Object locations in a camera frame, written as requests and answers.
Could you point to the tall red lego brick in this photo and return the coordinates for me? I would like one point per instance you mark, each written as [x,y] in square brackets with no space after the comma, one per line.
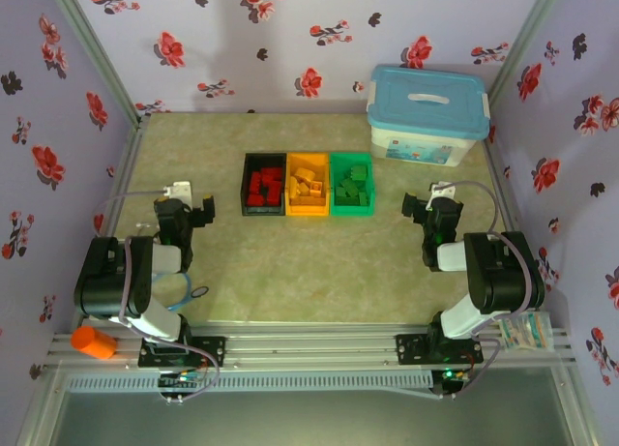
[255,181]

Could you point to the large yellow lego brick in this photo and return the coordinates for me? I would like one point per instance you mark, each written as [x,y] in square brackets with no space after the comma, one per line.
[298,188]

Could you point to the orange cylinder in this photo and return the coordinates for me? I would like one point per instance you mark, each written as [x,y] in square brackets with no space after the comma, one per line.
[94,343]

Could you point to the aluminium corner post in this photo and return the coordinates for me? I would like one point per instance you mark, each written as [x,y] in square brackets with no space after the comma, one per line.
[92,49]
[527,35]

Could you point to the aluminium front rail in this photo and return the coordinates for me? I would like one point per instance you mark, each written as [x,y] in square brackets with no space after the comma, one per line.
[309,349]

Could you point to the white storage box blue lid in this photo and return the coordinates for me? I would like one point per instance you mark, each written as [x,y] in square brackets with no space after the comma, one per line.
[425,122]

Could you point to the aluminium side rail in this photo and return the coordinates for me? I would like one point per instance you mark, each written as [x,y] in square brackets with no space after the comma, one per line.
[502,189]
[126,168]

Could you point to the yellow plastic bin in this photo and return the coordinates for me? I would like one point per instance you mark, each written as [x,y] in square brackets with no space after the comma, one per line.
[307,210]

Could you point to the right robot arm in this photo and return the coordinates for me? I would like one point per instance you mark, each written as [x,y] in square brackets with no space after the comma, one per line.
[503,276]

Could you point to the small red lego brick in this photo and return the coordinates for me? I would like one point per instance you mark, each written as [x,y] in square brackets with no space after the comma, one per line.
[255,200]

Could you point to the green plastic bin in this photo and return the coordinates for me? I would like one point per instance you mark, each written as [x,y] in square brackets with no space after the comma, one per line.
[352,211]

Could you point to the black plastic bin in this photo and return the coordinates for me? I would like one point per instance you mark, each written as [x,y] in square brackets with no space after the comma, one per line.
[263,212]

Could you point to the clear plastic packet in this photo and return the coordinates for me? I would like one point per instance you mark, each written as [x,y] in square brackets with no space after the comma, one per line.
[527,332]

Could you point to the red lego plate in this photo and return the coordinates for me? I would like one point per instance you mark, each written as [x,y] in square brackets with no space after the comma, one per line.
[273,173]

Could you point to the aluminium lower frame post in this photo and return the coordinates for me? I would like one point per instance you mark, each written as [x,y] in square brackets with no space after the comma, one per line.
[578,412]
[38,407]

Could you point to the large red lego brick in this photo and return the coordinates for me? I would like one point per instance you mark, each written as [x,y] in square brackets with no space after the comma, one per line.
[274,193]

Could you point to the blue coiled tube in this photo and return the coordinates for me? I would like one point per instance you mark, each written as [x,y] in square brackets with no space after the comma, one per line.
[186,291]

